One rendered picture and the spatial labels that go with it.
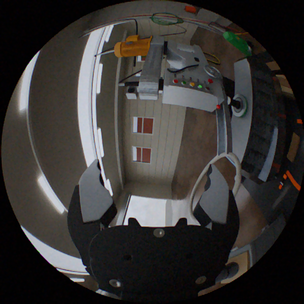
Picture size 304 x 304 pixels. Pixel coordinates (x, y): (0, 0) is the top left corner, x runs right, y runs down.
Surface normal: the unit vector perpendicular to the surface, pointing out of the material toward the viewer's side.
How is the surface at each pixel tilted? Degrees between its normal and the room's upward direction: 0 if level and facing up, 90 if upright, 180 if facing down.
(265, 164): 45
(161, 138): 90
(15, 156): 180
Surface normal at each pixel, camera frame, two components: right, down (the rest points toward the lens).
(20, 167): 0.99, 0.10
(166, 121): -0.07, 0.47
